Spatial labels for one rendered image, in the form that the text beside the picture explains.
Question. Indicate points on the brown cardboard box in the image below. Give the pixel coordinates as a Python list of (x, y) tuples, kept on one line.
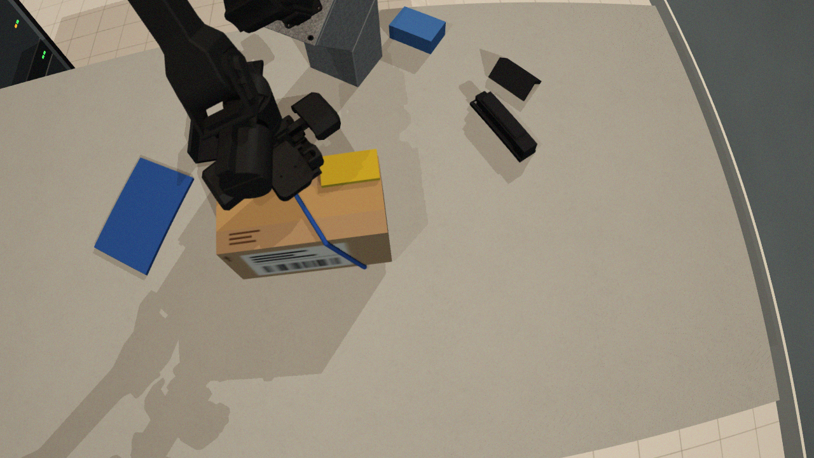
[(264, 236)]

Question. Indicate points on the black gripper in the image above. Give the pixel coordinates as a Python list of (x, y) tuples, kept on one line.
[(314, 112)]

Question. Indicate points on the yellow flat block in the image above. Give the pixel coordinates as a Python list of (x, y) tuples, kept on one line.
[(350, 168)]

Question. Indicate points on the blue rectangular block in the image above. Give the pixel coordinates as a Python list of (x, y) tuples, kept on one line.
[(417, 29)]

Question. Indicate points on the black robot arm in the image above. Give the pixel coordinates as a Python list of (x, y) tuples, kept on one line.
[(205, 68)]

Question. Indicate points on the blue strap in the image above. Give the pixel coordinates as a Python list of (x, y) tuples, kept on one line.
[(323, 237)]

